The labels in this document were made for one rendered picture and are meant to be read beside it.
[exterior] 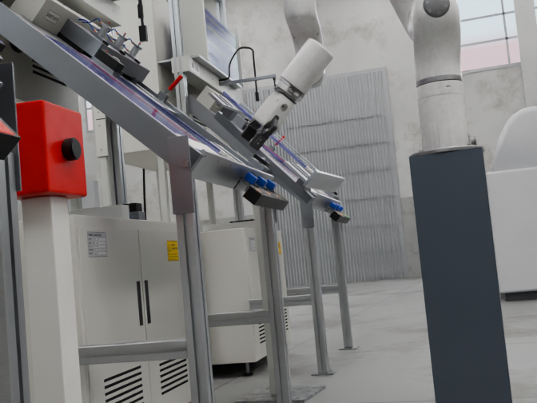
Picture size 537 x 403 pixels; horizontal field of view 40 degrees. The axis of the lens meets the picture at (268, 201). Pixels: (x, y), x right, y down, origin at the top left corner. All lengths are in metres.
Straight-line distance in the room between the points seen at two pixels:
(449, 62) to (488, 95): 10.52
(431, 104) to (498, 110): 10.50
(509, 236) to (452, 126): 3.97
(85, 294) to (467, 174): 0.96
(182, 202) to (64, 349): 0.45
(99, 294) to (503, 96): 11.00
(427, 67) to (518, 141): 4.04
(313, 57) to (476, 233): 0.61
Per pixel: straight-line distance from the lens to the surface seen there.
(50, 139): 1.33
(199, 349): 1.62
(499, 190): 5.89
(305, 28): 2.07
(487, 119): 12.43
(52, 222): 1.34
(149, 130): 1.71
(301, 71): 1.98
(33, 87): 2.36
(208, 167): 1.75
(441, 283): 1.89
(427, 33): 1.96
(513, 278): 5.89
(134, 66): 2.38
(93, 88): 1.79
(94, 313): 1.82
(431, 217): 1.89
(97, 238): 1.86
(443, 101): 1.95
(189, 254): 1.62
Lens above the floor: 0.47
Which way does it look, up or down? 5 degrees up
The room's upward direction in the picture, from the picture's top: 5 degrees counter-clockwise
